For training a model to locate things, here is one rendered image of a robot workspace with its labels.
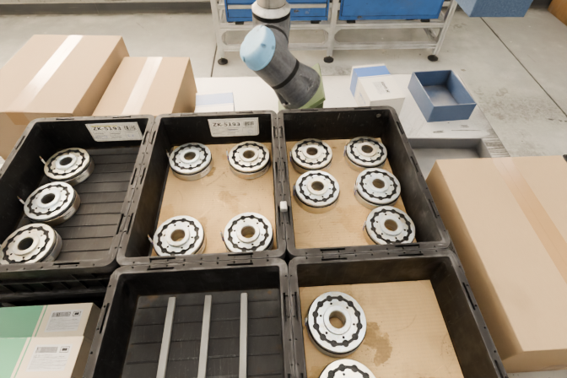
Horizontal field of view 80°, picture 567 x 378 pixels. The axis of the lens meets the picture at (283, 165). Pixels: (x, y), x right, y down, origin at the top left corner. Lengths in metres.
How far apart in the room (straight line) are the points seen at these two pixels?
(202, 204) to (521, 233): 0.67
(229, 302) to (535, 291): 0.54
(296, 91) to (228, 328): 0.67
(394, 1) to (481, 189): 2.03
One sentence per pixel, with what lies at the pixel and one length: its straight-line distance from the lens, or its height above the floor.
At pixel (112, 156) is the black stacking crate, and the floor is 0.83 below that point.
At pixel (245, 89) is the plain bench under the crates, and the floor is 0.70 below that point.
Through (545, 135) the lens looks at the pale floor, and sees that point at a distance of 2.70.
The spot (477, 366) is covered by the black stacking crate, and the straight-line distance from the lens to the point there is 0.68.
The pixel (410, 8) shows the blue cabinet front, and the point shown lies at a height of 0.40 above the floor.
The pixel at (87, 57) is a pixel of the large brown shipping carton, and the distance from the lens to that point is 1.27.
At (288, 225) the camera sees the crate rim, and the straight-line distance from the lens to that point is 0.65.
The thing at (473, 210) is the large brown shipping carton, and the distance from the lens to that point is 0.81.
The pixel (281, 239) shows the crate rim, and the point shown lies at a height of 0.93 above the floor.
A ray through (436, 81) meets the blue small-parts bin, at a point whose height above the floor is 0.72.
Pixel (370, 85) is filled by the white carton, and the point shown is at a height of 0.79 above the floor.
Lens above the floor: 1.49
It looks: 49 degrees down
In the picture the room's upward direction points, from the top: straight up
